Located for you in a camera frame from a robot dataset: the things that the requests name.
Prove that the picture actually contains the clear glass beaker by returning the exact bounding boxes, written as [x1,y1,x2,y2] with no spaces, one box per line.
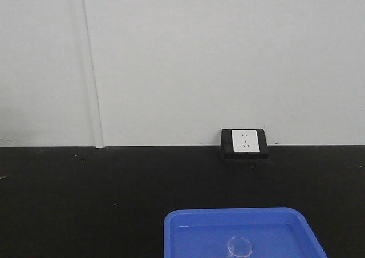
[226,237,253,258]

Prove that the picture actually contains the blue plastic tray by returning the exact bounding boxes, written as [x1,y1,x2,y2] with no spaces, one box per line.
[164,208,327,257]

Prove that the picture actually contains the black socket mounting box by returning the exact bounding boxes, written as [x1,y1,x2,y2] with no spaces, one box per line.
[220,128,269,160]

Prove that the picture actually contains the white wall power socket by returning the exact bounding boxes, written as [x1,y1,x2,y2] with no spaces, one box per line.
[231,130,260,153]

